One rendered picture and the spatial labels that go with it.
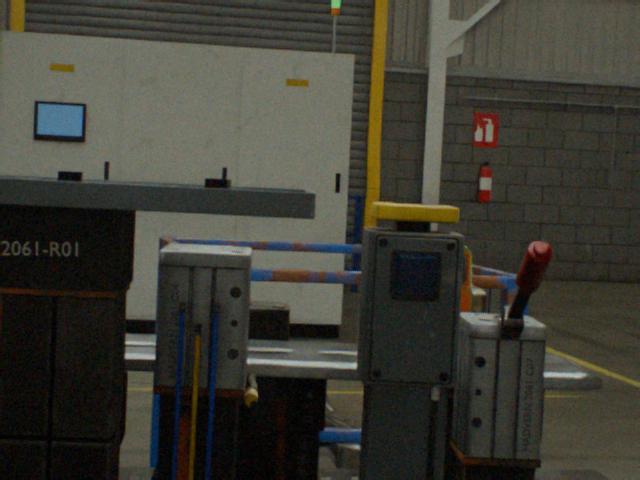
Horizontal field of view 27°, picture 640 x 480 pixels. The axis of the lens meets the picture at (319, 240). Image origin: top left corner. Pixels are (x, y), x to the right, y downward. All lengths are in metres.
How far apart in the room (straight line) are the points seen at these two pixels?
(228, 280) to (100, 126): 8.06
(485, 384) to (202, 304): 0.25
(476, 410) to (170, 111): 8.11
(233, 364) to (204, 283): 0.07
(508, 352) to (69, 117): 8.07
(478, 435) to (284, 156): 8.18
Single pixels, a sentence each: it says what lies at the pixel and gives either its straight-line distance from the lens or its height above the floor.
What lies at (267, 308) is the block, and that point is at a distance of 1.47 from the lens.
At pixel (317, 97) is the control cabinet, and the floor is 1.69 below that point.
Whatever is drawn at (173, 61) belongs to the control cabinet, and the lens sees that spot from 9.22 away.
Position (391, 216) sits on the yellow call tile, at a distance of 0.97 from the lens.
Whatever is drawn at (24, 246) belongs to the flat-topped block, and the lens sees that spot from 0.97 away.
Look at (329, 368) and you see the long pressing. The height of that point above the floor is 1.00.
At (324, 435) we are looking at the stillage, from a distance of 3.21.
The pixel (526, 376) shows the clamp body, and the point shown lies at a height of 1.02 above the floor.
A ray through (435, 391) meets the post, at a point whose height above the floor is 1.03.
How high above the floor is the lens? 1.18
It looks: 3 degrees down
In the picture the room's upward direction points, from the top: 3 degrees clockwise
